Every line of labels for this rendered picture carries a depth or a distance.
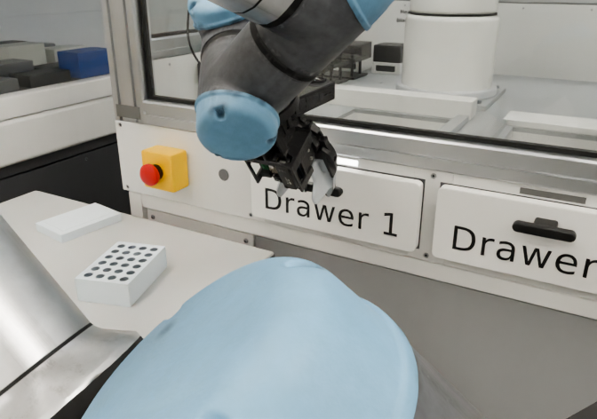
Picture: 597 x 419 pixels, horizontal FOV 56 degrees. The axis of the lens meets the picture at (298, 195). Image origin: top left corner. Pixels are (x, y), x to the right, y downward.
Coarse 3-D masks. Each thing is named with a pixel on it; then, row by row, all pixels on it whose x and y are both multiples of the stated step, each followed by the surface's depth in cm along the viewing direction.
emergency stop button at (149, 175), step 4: (148, 164) 98; (140, 168) 99; (144, 168) 98; (148, 168) 97; (152, 168) 97; (140, 172) 99; (144, 172) 98; (148, 172) 98; (152, 172) 97; (156, 172) 98; (140, 176) 99; (144, 176) 98; (148, 176) 98; (152, 176) 97; (156, 176) 98; (144, 180) 99; (148, 180) 98; (152, 180) 98; (156, 180) 98; (148, 184) 99; (152, 184) 98
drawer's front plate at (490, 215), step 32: (448, 192) 78; (480, 192) 76; (448, 224) 79; (480, 224) 77; (512, 224) 75; (576, 224) 71; (448, 256) 81; (480, 256) 79; (544, 256) 74; (576, 256) 72; (576, 288) 73
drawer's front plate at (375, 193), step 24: (264, 192) 93; (288, 192) 91; (360, 192) 84; (384, 192) 82; (408, 192) 81; (264, 216) 95; (288, 216) 92; (312, 216) 90; (336, 216) 88; (384, 216) 84; (408, 216) 82; (360, 240) 87; (384, 240) 85; (408, 240) 83
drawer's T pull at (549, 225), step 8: (520, 224) 71; (528, 224) 70; (536, 224) 70; (544, 224) 71; (552, 224) 71; (520, 232) 71; (528, 232) 71; (536, 232) 70; (544, 232) 70; (552, 232) 69; (560, 232) 69; (568, 232) 68; (560, 240) 69; (568, 240) 68
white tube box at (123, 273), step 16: (112, 256) 87; (128, 256) 87; (144, 256) 87; (160, 256) 88; (96, 272) 82; (112, 272) 82; (128, 272) 82; (144, 272) 83; (160, 272) 89; (80, 288) 81; (96, 288) 80; (112, 288) 80; (128, 288) 79; (144, 288) 84; (112, 304) 81; (128, 304) 80
